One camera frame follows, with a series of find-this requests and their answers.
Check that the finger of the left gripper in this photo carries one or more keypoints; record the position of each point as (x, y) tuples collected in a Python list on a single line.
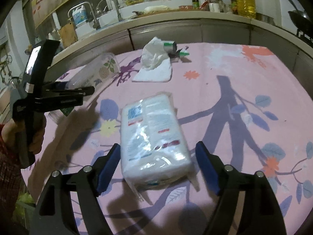
[(61, 91), (56, 86)]

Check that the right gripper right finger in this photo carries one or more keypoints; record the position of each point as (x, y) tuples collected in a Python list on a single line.
[(261, 212)]

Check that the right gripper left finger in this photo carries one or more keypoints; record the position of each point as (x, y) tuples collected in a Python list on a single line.
[(54, 212)]

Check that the clear plastic bottle green label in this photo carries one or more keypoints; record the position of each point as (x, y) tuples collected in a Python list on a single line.
[(98, 73)]

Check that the white tissue paper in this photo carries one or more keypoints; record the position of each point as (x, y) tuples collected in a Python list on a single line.
[(155, 63)]

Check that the white tissue pack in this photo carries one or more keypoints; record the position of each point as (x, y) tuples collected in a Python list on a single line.
[(154, 151)]

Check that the person's left hand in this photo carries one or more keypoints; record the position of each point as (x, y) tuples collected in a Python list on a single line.
[(10, 130)]

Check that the wooden cutting board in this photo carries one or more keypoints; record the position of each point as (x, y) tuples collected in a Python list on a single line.
[(68, 35)]

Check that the blue white detergent jug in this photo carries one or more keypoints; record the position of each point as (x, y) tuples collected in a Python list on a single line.
[(79, 15)]

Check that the chrome sink faucet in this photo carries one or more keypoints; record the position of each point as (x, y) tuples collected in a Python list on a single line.
[(112, 6)]

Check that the white radish on counter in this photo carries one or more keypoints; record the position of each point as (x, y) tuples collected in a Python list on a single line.
[(153, 9)]

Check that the pink floral tablecloth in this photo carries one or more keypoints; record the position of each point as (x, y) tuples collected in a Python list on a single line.
[(240, 101)]

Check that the white mug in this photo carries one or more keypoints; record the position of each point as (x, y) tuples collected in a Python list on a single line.
[(214, 7)]

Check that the large yellow oil bottle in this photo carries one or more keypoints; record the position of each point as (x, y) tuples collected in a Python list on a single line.
[(246, 8)]

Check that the steel pot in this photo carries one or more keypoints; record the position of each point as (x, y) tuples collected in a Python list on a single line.
[(265, 18)]

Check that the black frying pan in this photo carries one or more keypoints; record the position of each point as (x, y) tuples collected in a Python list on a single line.
[(302, 22)]

